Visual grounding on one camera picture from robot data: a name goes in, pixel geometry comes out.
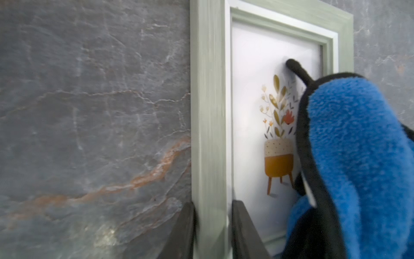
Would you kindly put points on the green-grey picture frame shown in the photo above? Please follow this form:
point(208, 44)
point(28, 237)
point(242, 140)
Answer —
point(210, 61)

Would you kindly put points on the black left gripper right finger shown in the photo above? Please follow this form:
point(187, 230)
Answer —
point(245, 240)

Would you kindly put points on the blue microfibre cloth black trim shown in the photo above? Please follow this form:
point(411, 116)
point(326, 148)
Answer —
point(356, 185)

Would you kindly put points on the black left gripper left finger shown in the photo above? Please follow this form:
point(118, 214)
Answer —
point(180, 244)

